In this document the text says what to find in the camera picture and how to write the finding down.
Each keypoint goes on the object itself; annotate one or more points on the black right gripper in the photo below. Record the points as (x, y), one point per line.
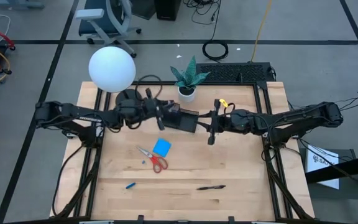
(217, 121)

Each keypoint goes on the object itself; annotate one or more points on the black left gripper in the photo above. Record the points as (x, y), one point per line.
(154, 109)

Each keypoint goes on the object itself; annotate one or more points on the blue sticky notes pad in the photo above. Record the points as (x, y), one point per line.
(162, 147)

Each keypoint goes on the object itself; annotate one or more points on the black ballpoint pen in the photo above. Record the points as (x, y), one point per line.
(211, 187)

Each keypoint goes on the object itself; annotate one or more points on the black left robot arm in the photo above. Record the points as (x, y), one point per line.
(73, 112)

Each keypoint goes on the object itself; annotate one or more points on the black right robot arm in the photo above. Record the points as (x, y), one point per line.
(291, 119)

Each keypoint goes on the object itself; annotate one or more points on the black mesh desk organizer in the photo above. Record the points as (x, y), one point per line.
(186, 121)

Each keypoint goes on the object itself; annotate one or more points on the grey office chair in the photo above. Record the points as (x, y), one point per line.
(104, 21)

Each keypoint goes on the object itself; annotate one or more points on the green plant in white pot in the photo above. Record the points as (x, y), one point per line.
(187, 81)

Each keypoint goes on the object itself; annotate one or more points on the black perforated metal case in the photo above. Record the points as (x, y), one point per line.
(235, 72)

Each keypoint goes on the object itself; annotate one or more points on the white globe table lamp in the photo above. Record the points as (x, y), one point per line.
(112, 68)

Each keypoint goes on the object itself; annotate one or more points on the small blue marker cap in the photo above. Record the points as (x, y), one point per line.
(130, 185)

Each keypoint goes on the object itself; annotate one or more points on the black computer tower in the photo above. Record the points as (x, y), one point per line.
(167, 9)

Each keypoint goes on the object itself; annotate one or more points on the white paper sign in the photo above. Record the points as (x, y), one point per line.
(322, 165)

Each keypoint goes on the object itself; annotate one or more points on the grey-green side table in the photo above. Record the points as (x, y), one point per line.
(350, 189)

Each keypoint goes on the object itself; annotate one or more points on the grey furniture foot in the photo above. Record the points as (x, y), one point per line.
(17, 3)

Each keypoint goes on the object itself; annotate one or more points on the black frame beams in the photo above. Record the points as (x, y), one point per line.
(346, 168)

